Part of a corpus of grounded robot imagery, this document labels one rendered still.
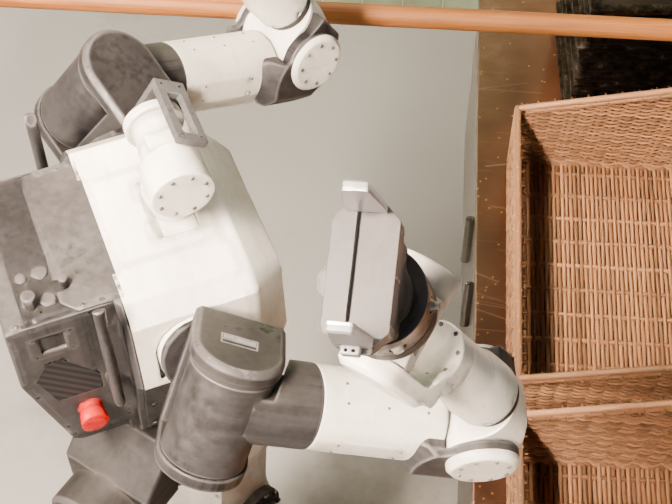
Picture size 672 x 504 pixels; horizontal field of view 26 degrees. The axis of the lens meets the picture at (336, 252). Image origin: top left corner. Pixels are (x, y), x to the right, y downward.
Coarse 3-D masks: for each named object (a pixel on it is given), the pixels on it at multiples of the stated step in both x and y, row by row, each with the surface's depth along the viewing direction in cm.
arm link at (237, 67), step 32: (256, 32) 182; (192, 64) 173; (224, 64) 176; (256, 64) 179; (288, 64) 180; (320, 64) 182; (192, 96) 174; (224, 96) 178; (256, 96) 182; (288, 96) 183
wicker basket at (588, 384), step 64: (512, 128) 254; (576, 128) 254; (640, 128) 252; (512, 192) 246; (576, 192) 257; (512, 256) 233; (576, 256) 250; (512, 320) 232; (640, 320) 242; (576, 384) 219; (640, 384) 218
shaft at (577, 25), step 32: (0, 0) 201; (32, 0) 201; (64, 0) 200; (96, 0) 200; (128, 0) 200; (160, 0) 200; (192, 0) 200; (224, 0) 199; (512, 32) 198; (544, 32) 198; (576, 32) 197; (608, 32) 197; (640, 32) 196
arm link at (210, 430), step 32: (192, 384) 142; (288, 384) 144; (320, 384) 146; (192, 416) 143; (224, 416) 142; (256, 416) 143; (288, 416) 144; (320, 416) 145; (192, 448) 144; (224, 448) 144
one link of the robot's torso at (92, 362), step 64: (0, 192) 156; (64, 192) 156; (128, 192) 156; (0, 256) 151; (64, 256) 151; (128, 256) 151; (192, 256) 151; (256, 256) 153; (0, 320) 147; (64, 320) 147; (128, 320) 148; (256, 320) 154; (64, 384) 156; (128, 384) 161
